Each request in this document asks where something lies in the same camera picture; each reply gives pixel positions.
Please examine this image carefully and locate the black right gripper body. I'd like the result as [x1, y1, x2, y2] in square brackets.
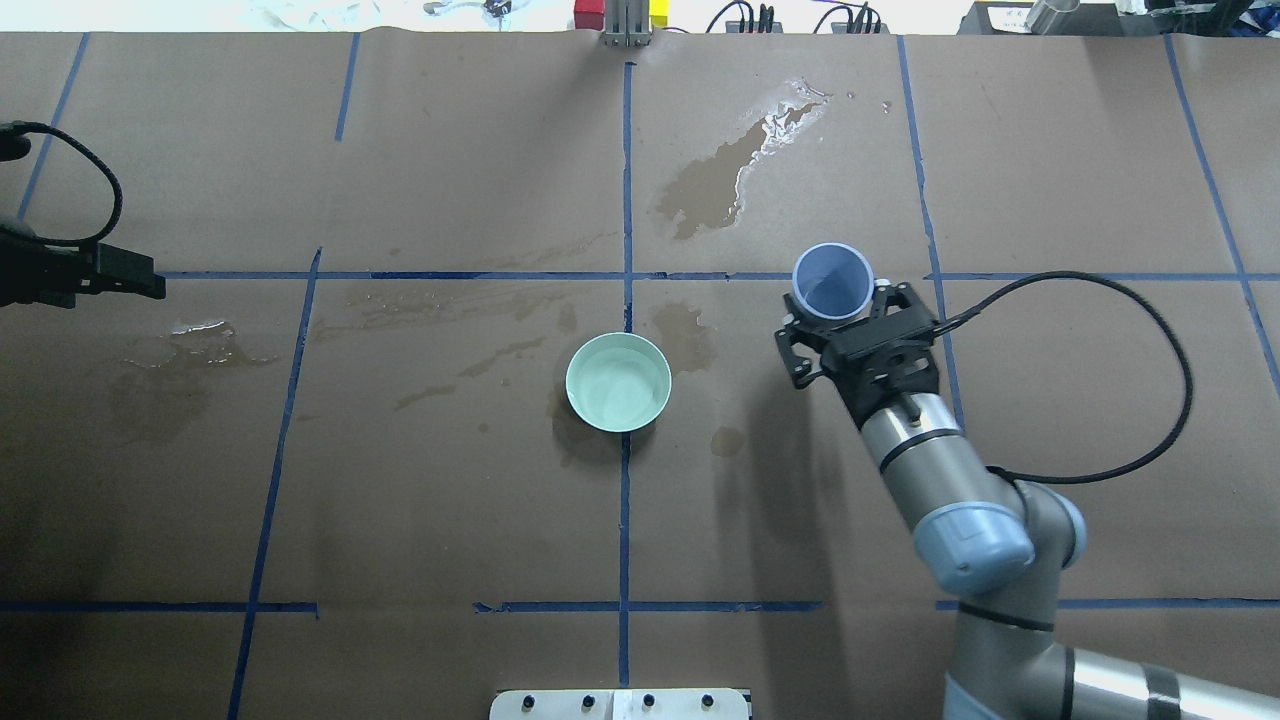
[822, 318, 940, 430]

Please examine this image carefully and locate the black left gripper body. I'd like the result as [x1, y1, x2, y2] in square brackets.
[1, 220, 99, 309]

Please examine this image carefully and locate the light blue plastic cup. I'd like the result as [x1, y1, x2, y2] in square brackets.
[791, 242, 876, 323]

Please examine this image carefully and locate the mint green bowl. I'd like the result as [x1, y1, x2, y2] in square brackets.
[564, 332, 673, 433]

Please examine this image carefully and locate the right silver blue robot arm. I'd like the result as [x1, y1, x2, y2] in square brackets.
[774, 272, 1279, 719]

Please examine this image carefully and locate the black power strip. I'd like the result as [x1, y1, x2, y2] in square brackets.
[822, 4, 887, 35]
[716, 1, 783, 35]

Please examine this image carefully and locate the brown paper table cover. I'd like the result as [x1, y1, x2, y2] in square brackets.
[3, 28, 1277, 719]

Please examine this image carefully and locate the silver metal cylinder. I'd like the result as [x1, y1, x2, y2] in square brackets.
[1024, 0, 1082, 36]

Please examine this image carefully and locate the yellow cube block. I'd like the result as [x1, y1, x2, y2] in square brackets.
[648, 0, 671, 28]

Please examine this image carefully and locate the red cube block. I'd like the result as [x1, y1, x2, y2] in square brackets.
[572, 0, 605, 31]

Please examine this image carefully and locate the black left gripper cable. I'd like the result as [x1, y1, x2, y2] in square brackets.
[0, 120, 124, 247]

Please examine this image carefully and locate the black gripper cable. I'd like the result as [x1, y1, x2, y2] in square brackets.
[938, 272, 1196, 486]
[0, 120, 124, 247]

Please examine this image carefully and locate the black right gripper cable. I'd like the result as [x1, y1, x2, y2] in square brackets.
[938, 272, 1196, 486]

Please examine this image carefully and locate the aluminium frame post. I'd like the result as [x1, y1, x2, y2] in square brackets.
[600, 0, 653, 47]

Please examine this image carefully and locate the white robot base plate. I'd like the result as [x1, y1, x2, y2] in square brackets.
[488, 687, 754, 719]

